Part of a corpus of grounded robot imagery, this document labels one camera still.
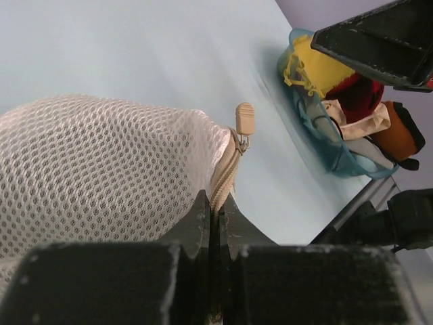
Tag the yellow garment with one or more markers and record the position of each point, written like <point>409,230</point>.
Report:
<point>313,70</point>

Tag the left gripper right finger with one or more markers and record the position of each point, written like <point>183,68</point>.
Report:
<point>264,283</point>

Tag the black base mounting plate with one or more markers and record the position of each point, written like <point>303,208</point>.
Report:
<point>372,198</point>

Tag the red lace garment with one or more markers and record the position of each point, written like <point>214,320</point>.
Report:
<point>358,96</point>

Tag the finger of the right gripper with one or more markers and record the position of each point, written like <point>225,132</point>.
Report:
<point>391,44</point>

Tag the round beige mesh laundry bag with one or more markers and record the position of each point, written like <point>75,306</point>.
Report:
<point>83,168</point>

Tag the translucent blue plastic basket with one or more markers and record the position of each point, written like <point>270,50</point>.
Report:
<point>344,158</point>

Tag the beige garment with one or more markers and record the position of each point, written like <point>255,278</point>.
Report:
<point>377,121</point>

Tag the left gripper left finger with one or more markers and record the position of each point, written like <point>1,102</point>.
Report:
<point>158,282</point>

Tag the orange black garment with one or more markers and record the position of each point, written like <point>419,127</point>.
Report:
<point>402,140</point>

